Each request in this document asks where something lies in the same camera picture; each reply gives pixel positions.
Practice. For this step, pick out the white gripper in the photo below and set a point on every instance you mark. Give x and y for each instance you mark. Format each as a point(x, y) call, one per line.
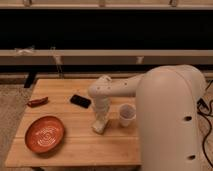
point(101, 108)

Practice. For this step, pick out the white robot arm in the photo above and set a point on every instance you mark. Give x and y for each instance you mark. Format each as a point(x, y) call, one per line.
point(166, 113)

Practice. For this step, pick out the black smartphone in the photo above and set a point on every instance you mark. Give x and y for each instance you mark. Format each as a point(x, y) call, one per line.
point(80, 101)

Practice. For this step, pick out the clear plastic cup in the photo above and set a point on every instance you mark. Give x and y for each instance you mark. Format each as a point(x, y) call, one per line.
point(127, 114)

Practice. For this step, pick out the wooden table board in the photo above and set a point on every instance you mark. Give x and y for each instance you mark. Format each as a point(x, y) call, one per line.
point(81, 146)

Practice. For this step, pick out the orange round plate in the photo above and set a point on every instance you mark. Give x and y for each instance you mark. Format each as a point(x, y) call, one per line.
point(44, 134)

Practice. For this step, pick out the black stand leg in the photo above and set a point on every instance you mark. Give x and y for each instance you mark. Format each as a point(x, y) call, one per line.
point(30, 79)

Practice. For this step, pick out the grey horizontal rail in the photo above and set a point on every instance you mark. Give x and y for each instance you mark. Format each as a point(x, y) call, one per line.
point(32, 56)

